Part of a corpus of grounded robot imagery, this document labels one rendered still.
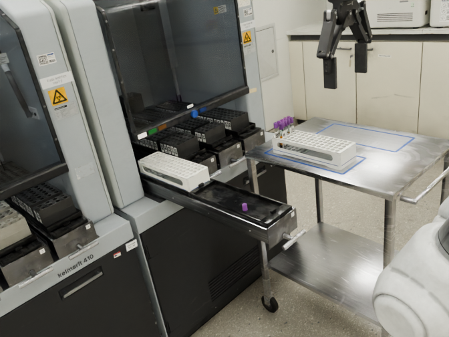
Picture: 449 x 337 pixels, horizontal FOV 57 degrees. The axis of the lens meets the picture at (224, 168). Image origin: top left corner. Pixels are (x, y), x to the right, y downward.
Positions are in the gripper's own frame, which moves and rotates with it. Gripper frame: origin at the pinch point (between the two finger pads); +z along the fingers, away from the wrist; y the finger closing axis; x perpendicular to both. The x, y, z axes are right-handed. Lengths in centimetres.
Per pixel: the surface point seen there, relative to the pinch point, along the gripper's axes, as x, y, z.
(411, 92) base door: 74, 219, 77
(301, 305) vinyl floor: 42, 29, 121
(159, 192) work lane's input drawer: 66, -17, 43
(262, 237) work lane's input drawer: 17.2, -16.8, 43.0
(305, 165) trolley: 27, 19, 38
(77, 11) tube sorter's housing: 75, -24, -21
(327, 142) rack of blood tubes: 23.1, 26.9, 32.2
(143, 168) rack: 77, -15, 37
